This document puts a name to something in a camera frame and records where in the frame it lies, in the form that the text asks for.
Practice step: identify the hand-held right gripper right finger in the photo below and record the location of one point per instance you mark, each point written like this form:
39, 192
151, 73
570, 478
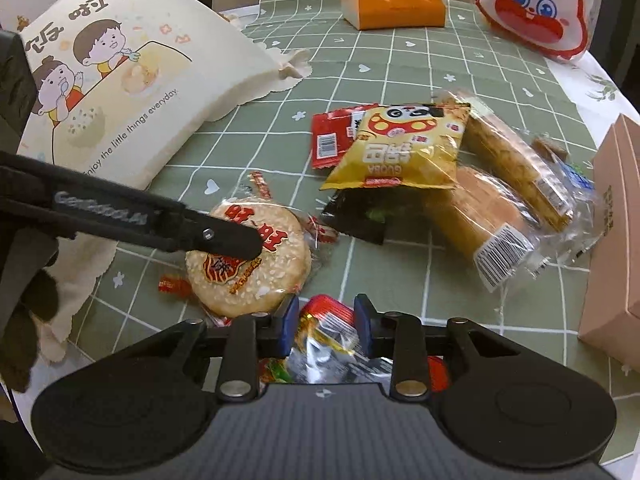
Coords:
362, 326

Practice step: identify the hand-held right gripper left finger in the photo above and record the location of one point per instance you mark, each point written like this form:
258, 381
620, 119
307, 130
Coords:
287, 321

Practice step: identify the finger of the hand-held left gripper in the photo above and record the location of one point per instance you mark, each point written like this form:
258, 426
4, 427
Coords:
220, 235

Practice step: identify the red foil snack packet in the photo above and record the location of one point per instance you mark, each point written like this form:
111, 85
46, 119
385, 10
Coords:
325, 335

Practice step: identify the round sesame cake packet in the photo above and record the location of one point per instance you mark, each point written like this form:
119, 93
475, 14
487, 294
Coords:
245, 280

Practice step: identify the yellow panda snack packet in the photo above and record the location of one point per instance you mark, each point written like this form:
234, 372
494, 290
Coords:
400, 155

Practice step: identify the pink cardboard box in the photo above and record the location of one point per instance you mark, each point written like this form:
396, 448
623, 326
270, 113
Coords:
612, 260

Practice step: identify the person's left hand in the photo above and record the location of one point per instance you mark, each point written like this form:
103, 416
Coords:
25, 305

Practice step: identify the black snack packet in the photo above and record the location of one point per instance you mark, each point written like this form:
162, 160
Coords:
350, 217

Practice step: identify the cream cartoon tote bag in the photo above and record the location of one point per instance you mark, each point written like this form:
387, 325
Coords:
150, 85

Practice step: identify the flat red snack packet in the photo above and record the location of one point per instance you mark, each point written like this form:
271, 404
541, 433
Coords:
330, 137

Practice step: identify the short bread packet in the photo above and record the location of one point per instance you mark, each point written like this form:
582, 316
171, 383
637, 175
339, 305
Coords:
480, 215

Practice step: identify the long bread packet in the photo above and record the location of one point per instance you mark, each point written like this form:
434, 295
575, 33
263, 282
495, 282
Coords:
515, 160

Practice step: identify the green grid tablecloth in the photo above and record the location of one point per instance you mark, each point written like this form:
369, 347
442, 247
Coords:
400, 70

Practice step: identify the red white cartoon bag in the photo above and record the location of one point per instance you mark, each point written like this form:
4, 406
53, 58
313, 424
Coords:
535, 5

